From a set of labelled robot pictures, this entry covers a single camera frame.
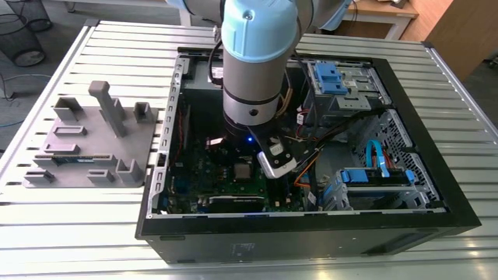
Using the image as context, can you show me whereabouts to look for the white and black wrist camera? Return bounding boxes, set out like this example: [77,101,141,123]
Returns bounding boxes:
[256,135,299,179]

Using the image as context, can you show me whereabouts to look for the blue flat wire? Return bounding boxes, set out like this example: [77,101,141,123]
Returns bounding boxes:
[364,139,391,178]

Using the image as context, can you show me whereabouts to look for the tall grey metal drive cage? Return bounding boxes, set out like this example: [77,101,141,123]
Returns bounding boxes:
[301,60,392,128]

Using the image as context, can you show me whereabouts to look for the empty blue disk carrier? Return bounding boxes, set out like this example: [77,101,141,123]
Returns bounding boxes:
[315,62,349,95]

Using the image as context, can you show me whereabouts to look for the hard disk in blue carrier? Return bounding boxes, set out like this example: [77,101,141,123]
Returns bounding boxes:
[340,168,414,187]

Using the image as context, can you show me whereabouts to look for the black RAM slot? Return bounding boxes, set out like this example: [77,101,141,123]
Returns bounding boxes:
[267,174,281,207]
[280,171,293,205]

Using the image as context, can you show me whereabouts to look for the grey power supply unit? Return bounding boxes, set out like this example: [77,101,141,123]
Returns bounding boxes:
[181,61,225,129]

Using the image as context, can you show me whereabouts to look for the brown wooden cabinet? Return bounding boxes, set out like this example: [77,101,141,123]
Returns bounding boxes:
[400,0,498,84]

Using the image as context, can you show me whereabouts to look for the black wire mesh bin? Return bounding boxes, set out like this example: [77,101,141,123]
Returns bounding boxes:
[21,0,53,33]
[0,13,45,67]

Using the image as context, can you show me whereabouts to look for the CPU socket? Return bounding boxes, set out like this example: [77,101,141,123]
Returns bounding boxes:
[231,161,261,184]

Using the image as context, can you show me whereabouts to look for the grey parts rack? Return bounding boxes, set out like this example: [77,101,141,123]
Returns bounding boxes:
[21,80,160,189]

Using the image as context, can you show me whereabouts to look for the black graphics card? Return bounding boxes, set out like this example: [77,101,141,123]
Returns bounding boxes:
[208,194,267,213]

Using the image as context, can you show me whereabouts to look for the silver CPU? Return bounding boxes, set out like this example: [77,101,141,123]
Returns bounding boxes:
[232,163,252,179]

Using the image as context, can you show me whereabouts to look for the RAM stick with blue label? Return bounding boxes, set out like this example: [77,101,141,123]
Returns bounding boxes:
[34,153,109,165]

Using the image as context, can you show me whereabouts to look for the black PC case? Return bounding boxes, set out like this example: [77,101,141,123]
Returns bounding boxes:
[133,45,482,265]

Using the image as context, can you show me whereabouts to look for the green motherboard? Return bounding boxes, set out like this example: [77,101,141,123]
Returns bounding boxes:
[165,135,311,215]

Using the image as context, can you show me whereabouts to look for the white desk frame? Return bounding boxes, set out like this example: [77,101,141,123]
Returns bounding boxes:
[49,0,193,27]

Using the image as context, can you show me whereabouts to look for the black camera cable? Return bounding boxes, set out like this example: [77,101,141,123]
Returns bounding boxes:
[207,26,224,86]

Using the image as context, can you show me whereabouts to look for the wooden desk with white frame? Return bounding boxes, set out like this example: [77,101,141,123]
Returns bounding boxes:
[341,0,420,41]

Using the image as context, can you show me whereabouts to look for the low grey metal disk bay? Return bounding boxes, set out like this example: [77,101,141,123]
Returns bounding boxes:
[321,166,443,211]

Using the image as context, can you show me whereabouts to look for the black wire bundle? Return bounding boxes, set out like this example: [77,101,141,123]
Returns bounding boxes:
[291,107,390,173]

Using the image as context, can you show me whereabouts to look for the orange wire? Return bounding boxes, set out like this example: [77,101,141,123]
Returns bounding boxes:
[292,163,317,189]

